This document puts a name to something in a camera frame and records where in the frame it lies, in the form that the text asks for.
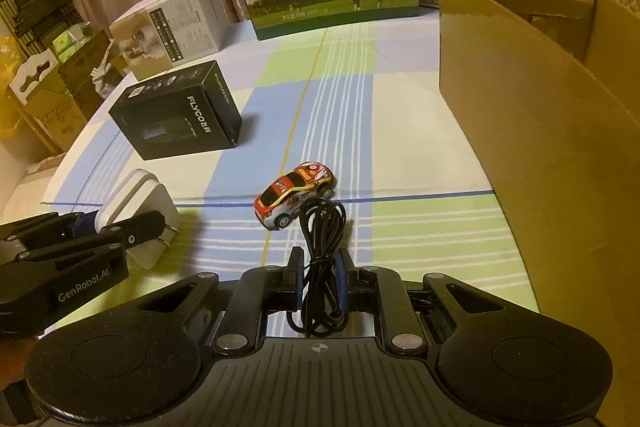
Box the white product box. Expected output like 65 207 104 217
108 0 232 80

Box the black folding cart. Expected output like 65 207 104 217
0 0 87 58

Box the red toy car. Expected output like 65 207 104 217
252 160 336 232

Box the black product box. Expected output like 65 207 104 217
108 60 244 162

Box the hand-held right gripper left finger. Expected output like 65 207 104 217
132 247 306 356

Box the yellow plastic bag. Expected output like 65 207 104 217
0 36 27 144

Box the crumpled white plastic wrap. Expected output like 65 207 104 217
92 41 127 101

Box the plaid tablecloth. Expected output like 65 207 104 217
40 9 542 344

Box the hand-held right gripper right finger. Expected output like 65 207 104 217
336 248 508 356

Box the black cable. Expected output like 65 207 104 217
285 196 351 338

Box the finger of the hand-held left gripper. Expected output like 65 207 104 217
0 212 102 259
22 210 167 264

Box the brown cardboard box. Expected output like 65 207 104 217
438 0 640 413

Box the brown box with green top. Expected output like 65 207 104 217
52 24 114 108

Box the carton with white handle flap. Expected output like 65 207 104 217
4 49 87 154

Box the white charger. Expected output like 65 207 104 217
97 168 181 272

